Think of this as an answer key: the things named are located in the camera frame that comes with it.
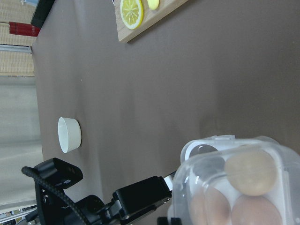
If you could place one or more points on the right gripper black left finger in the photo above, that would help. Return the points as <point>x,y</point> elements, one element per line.
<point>162,221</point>

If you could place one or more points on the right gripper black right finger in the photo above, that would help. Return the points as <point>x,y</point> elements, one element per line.
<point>175,221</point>

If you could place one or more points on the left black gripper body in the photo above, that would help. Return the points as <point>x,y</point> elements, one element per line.
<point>52,210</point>

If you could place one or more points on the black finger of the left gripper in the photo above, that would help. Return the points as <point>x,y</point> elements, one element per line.
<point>142,198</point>

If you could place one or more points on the brown egg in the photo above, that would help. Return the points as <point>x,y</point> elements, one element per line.
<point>255,210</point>
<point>252,173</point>
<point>209,207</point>

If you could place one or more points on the clear plastic egg box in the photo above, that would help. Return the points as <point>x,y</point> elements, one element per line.
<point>223,180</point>

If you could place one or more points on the white bowl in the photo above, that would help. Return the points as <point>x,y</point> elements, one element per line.
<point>69,134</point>

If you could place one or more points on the bamboo cutting board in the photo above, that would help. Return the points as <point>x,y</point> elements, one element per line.
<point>150,17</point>

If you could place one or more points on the lemon slice near knife tip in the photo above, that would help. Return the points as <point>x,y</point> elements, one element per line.
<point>131,12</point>

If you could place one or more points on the red cylinder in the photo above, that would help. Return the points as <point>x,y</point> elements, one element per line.
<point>23,29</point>

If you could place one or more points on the yellow plastic knife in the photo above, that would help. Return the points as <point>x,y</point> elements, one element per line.
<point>153,4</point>

